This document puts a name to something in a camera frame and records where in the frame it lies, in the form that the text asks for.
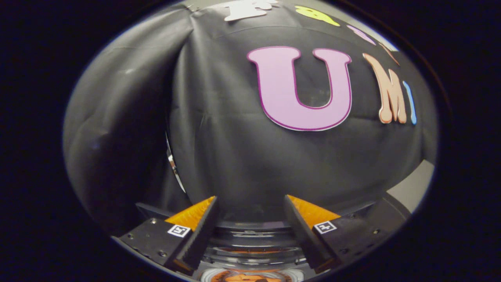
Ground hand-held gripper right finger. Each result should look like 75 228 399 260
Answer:
283 194 393 274

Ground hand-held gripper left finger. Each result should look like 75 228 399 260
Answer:
113 196 220 277

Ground orange yellow garment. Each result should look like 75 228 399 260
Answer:
224 273 293 282

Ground black backdrop cloth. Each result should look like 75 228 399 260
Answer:
63 0 439 235

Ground grey white cabinet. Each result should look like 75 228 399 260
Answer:
386 160 436 214

